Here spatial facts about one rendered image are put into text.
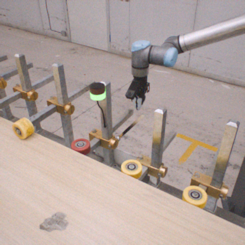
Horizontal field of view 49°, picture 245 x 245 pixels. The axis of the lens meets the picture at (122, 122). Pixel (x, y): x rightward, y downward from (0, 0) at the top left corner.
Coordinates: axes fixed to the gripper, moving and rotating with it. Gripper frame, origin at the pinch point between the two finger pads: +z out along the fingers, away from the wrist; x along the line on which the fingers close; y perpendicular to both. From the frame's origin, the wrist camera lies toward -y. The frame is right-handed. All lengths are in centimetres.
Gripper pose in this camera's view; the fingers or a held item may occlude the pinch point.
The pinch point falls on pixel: (137, 108)
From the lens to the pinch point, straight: 150.9
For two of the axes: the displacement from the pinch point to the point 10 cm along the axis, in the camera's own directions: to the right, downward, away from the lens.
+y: 5.4, -4.9, 6.8
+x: -8.4, -3.0, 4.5
